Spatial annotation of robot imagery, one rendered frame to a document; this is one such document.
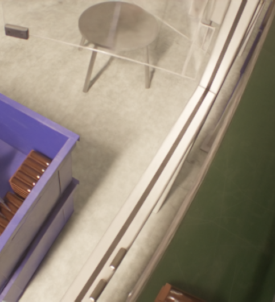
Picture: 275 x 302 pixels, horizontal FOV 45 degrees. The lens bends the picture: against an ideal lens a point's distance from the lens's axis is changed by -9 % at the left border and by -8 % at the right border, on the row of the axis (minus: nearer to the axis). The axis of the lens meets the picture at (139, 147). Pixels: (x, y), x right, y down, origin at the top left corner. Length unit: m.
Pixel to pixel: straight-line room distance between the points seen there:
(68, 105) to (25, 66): 0.29
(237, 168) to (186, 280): 0.17
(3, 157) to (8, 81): 0.54
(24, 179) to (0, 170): 0.14
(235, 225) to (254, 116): 0.19
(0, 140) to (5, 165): 0.08
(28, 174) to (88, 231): 0.35
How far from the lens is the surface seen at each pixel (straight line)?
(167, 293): 0.36
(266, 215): 0.47
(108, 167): 1.21
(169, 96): 1.43
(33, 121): 0.80
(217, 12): 0.56
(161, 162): 0.55
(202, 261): 0.41
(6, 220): 0.84
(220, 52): 0.60
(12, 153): 0.99
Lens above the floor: 1.06
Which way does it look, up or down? 57 degrees down
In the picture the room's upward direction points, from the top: 16 degrees clockwise
